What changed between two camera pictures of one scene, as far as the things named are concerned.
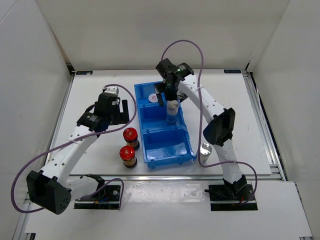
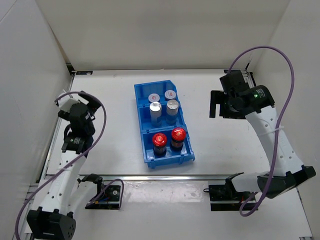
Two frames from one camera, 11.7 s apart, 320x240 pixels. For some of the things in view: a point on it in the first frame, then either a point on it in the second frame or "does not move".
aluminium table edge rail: (175, 177) does not move
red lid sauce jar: (130, 135) → (178, 135)
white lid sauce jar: (153, 97) does not move
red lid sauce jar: (127, 153) → (159, 141)
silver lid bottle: (205, 149) → (155, 113)
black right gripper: (160, 88) → (217, 97)
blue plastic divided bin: (163, 144) does not move
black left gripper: (122, 117) → (93, 105)
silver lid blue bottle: (172, 108) does not move
